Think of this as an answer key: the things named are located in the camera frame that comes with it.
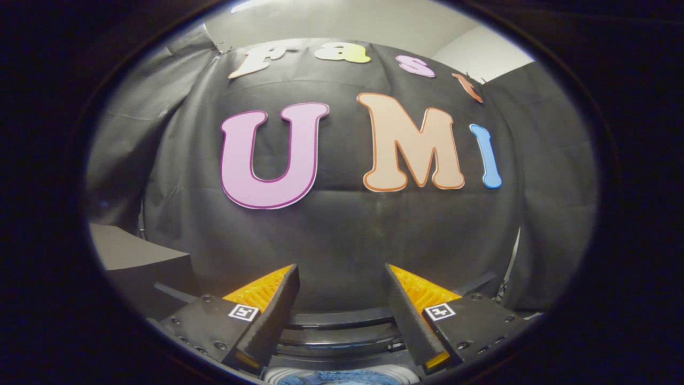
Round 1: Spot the white cabinet with dark top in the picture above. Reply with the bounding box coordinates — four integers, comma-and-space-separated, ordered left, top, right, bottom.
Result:
88, 224, 201, 321

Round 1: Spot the black hanging cable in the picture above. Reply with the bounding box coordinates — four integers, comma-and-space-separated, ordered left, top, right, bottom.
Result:
496, 227, 522, 303

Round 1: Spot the black backdrop cloth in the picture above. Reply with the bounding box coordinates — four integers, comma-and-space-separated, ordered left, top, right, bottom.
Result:
85, 24, 599, 313

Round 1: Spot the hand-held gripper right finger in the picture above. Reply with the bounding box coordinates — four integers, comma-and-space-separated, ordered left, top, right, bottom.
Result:
384, 263, 535, 375

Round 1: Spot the light blue shirt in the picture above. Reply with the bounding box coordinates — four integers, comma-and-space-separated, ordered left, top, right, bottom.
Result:
278, 370, 408, 385

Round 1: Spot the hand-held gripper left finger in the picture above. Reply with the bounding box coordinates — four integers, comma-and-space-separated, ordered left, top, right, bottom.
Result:
147, 264, 301, 376

